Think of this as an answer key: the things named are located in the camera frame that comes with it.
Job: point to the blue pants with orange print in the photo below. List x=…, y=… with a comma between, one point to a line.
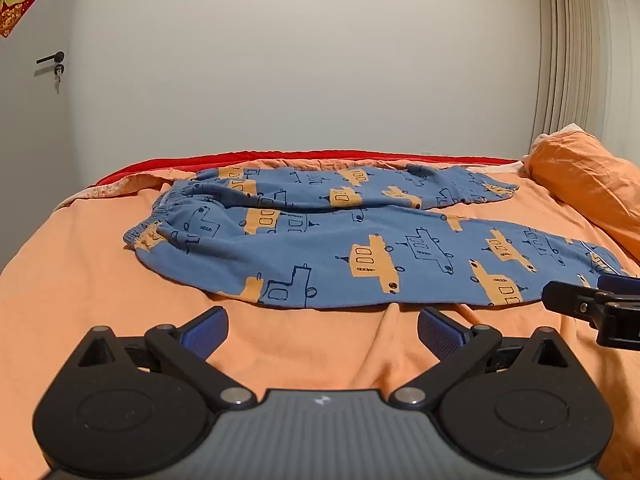
x=320, y=255

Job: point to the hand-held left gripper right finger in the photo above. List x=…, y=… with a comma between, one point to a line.
x=437, y=332

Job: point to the door key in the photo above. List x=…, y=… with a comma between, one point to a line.
x=58, y=74

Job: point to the orange bed sheet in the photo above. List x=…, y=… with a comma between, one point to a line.
x=75, y=260

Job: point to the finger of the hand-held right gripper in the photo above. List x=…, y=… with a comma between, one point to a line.
x=617, y=282
x=570, y=297

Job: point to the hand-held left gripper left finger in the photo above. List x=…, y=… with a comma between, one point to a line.
x=207, y=332

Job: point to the pale floral sheet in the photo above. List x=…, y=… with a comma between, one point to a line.
x=117, y=185

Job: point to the white door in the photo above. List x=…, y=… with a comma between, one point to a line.
x=30, y=150

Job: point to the pale pleated curtain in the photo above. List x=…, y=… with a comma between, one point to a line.
x=565, y=60

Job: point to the orange pillow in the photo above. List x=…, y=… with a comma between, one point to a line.
x=585, y=175

